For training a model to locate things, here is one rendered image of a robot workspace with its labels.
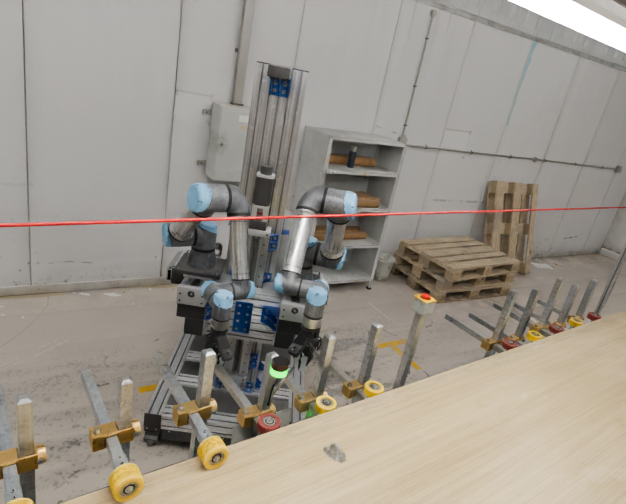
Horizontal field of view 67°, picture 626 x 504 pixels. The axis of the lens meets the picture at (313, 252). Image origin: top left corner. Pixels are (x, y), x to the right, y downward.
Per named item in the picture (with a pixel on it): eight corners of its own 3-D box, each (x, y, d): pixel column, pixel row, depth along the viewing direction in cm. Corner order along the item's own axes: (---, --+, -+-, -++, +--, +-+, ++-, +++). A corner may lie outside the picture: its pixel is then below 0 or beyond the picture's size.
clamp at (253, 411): (236, 420, 173) (238, 409, 171) (268, 410, 181) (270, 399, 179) (243, 430, 169) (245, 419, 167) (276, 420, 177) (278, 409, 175)
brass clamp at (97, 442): (88, 439, 140) (88, 426, 138) (134, 426, 148) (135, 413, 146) (92, 454, 135) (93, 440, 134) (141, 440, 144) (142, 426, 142)
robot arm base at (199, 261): (189, 255, 246) (191, 237, 242) (219, 260, 247) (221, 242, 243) (182, 267, 232) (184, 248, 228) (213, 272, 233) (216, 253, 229)
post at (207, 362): (187, 463, 166) (201, 348, 149) (197, 460, 168) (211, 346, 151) (191, 471, 164) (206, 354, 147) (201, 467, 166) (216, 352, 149)
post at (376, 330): (347, 414, 212) (372, 322, 195) (353, 412, 214) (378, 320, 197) (352, 420, 210) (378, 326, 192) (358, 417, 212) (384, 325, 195)
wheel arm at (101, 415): (79, 378, 162) (79, 369, 161) (90, 376, 164) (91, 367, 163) (119, 488, 126) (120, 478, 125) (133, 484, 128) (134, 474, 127)
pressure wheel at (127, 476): (119, 460, 126) (144, 464, 132) (101, 485, 126) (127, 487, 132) (125, 477, 122) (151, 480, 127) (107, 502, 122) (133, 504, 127)
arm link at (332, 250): (317, 250, 245) (327, 180, 200) (345, 256, 245) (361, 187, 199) (312, 269, 239) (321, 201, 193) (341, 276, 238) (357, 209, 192)
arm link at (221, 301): (228, 286, 191) (237, 296, 184) (225, 310, 195) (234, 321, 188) (210, 288, 186) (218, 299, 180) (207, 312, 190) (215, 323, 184)
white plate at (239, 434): (229, 446, 177) (233, 425, 173) (288, 426, 192) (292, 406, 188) (230, 447, 176) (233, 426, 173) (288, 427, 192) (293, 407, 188)
